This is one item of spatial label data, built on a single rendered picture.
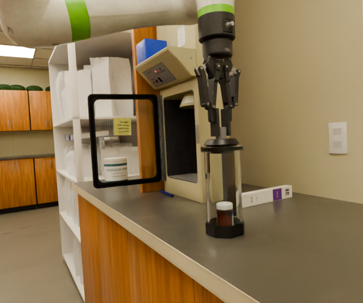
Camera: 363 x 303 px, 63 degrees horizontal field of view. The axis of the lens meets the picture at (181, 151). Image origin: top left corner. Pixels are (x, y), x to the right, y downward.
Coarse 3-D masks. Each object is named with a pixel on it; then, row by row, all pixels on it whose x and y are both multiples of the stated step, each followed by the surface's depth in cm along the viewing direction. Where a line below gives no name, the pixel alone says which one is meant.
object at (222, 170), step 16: (208, 160) 74; (224, 160) 72; (208, 176) 75; (224, 176) 73; (240, 176) 75; (208, 192) 75; (224, 192) 73; (240, 192) 75; (208, 208) 76; (224, 208) 73; (240, 208) 75; (224, 224) 73
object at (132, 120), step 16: (96, 112) 125; (112, 112) 128; (128, 112) 130; (144, 112) 133; (96, 128) 125; (112, 128) 128; (128, 128) 131; (144, 128) 133; (96, 144) 126; (112, 144) 128; (128, 144) 131; (144, 144) 134; (112, 160) 128; (128, 160) 131; (144, 160) 134; (112, 176) 129; (128, 176) 131; (144, 176) 134
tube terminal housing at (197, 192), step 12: (168, 36) 126; (192, 36) 110; (192, 48) 111; (180, 84) 120; (192, 84) 112; (168, 96) 130; (180, 96) 132; (204, 108) 111; (204, 120) 111; (204, 132) 111; (204, 168) 111; (168, 180) 135; (180, 180) 126; (204, 180) 112; (180, 192) 126; (192, 192) 118; (204, 192) 112
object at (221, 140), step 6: (222, 132) 75; (216, 138) 76; (222, 138) 75; (228, 138) 76; (234, 138) 75; (204, 144) 76; (210, 144) 74; (216, 144) 73; (222, 144) 72; (228, 144) 72; (234, 144) 74
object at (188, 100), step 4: (184, 96) 124; (188, 96) 121; (192, 96) 120; (184, 100) 122; (188, 100) 120; (192, 100) 119; (184, 104) 121; (188, 104) 120; (192, 104) 119; (184, 108) 132; (188, 108) 133; (192, 108) 134
